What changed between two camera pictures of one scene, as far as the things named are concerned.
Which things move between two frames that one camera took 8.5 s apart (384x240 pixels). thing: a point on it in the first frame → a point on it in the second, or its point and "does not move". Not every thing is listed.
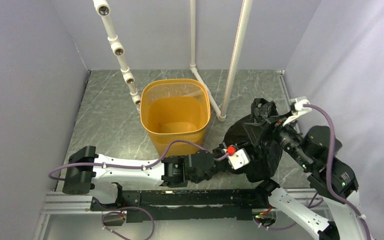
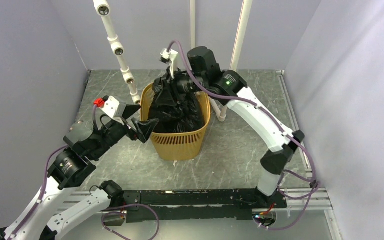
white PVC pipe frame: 102,8 does not move
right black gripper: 256,130 → 167,96
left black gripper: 220,150 → 144,128
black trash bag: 264,159 → 187,116
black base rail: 203,204 does not move
